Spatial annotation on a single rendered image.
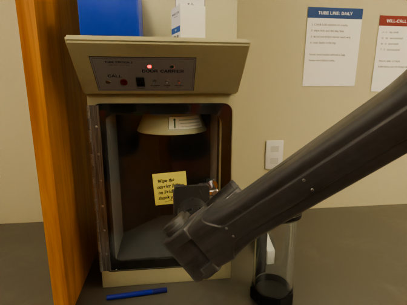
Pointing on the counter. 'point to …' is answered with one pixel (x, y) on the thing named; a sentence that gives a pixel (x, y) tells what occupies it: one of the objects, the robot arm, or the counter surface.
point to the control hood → (135, 42)
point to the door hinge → (94, 186)
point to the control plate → (188, 63)
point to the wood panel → (59, 142)
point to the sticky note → (166, 186)
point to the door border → (94, 124)
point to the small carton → (188, 21)
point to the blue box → (110, 17)
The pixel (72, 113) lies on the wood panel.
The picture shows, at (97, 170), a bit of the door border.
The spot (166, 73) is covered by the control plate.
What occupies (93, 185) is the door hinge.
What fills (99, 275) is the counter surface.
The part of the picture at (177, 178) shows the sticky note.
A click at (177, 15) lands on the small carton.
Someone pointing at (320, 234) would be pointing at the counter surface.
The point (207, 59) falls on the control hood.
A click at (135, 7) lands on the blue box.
